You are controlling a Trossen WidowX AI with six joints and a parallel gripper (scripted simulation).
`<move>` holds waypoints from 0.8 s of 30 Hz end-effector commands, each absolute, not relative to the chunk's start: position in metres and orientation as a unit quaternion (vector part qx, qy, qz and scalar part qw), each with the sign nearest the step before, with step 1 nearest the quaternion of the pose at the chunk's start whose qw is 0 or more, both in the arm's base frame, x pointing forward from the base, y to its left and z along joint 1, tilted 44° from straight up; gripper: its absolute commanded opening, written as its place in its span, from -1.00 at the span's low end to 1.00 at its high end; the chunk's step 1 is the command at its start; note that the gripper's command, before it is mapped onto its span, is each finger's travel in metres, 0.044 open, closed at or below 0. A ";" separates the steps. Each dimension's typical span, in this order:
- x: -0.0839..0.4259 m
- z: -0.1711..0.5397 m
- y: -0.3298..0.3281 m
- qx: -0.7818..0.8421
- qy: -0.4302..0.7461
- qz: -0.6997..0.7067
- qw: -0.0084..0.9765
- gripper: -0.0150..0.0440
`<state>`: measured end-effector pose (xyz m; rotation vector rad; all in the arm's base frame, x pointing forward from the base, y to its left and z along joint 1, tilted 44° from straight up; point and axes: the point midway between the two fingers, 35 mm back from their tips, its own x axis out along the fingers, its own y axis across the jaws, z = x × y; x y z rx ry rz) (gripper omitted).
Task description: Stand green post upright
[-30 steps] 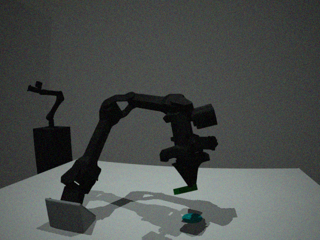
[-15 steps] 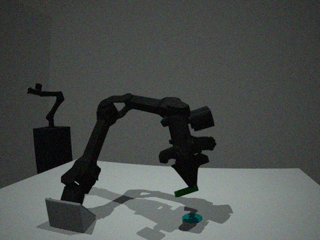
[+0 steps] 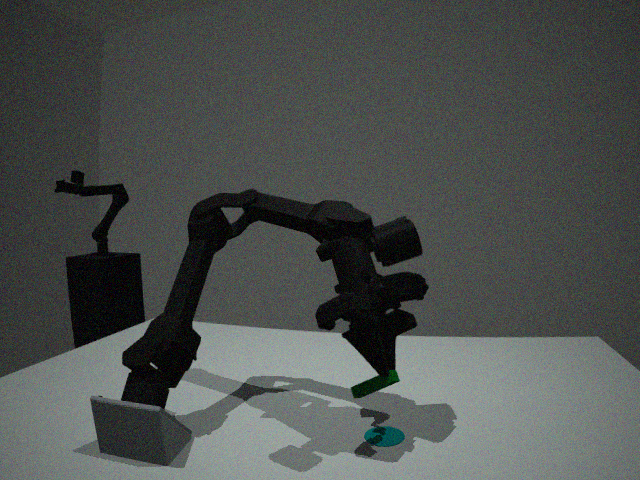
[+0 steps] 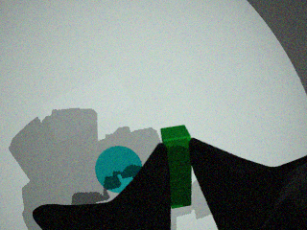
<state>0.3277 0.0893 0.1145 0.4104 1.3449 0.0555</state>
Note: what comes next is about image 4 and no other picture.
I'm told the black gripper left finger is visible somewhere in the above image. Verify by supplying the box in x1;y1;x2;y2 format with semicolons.
32;142;172;230

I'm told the green rectangular post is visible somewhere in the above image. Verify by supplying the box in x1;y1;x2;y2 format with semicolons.
160;126;192;208

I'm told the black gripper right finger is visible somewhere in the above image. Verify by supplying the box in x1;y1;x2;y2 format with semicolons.
189;138;307;230

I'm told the cyan circle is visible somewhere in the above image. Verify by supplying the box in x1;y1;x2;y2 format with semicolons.
95;146;142;193

